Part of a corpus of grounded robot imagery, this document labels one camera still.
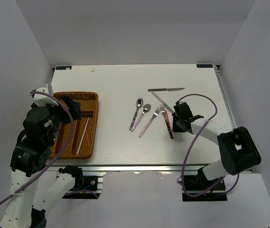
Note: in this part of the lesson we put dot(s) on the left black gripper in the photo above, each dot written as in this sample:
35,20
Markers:
74,107

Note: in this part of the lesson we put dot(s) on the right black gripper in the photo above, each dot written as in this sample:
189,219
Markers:
175,128

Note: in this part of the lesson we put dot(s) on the orange chopstick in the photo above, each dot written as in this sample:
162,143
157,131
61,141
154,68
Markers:
86,132
169,126

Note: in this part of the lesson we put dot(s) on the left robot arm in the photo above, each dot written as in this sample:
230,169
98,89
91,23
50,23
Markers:
28,162

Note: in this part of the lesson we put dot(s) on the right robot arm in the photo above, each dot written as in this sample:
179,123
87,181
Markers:
214,133

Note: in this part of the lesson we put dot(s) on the orange chopstick under fork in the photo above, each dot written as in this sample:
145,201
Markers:
169,126

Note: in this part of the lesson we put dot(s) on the brown wicker cutlery tray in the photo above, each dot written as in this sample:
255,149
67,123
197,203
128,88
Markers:
89,102

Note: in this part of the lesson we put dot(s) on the left blue table label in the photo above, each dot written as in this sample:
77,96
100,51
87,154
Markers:
63,67

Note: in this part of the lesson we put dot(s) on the blue table label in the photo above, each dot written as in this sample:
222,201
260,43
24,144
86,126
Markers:
63,67
204,65

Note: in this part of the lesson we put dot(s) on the right blue table label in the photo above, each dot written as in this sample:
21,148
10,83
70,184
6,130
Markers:
204,65

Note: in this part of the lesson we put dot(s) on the pink handled table knife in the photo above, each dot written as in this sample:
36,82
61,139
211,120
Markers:
163,102

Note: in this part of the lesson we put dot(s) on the dark handled fork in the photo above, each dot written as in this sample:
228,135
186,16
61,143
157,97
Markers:
162,110

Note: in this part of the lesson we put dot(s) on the pink handled fork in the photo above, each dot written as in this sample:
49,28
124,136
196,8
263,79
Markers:
155,114

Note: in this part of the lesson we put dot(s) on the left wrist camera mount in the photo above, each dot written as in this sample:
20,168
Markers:
43,100

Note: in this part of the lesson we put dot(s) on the dark handled table knife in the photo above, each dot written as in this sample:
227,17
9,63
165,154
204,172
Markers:
166,89

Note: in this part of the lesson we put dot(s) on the pink handled spoon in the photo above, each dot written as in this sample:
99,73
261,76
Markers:
146,109

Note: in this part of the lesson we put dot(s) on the dark handled spoon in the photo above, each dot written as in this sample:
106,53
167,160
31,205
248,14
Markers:
139,105

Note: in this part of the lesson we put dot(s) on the aluminium table rail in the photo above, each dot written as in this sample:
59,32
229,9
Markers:
225,95

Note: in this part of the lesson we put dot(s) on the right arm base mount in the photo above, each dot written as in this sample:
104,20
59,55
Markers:
194,186

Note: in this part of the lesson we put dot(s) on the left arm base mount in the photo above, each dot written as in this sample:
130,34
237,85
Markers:
85,186

